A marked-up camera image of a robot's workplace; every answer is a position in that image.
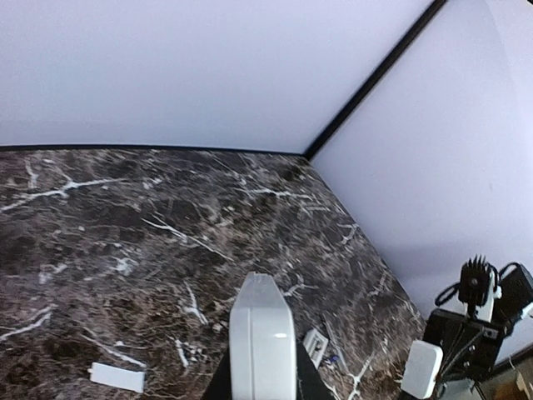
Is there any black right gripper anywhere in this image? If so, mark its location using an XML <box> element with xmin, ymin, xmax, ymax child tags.
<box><xmin>423</xmin><ymin>309</ymin><xmax>506</xmax><ymax>375</ymax></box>

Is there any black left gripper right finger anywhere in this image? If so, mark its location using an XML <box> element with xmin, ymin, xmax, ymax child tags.
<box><xmin>296</xmin><ymin>342</ymin><xmax>335</xmax><ymax>400</ymax></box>

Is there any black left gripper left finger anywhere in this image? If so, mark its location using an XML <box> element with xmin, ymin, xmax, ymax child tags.
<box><xmin>202</xmin><ymin>348</ymin><xmax>232</xmax><ymax>400</ymax></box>

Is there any white KT-16 remote control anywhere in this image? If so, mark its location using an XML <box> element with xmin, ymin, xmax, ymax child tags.
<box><xmin>302</xmin><ymin>328</ymin><xmax>329</xmax><ymax>369</ymax></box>

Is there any white battery cover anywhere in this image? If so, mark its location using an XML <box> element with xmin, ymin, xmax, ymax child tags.
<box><xmin>88</xmin><ymin>362</ymin><xmax>145</xmax><ymax>393</ymax></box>
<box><xmin>401</xmin><ymin>340</ymin><xmax>444</xmax><ymax>399</ymax></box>

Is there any white remote with green buttons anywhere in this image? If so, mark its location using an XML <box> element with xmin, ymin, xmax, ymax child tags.
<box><xmin>229</xmin><ymin>272</ymin><xmax>296</xmax><ymax>400</ymax></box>

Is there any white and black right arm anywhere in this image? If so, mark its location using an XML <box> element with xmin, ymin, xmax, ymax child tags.
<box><xmin>423</xmin><ymin>257</ymin><xmax>532</xmax><ymax>381</ymax></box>

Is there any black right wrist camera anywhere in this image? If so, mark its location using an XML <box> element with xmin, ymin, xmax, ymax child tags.
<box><xmin>458</xmin><ymin>255</ymin><xmax>498</xmax><ymax>319</ymax></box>

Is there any right black frame post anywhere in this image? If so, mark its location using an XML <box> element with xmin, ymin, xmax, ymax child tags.
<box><xmin>302</xmin><ymin>0</ymin><xmax>447</xmax><ymax>162</ymax></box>

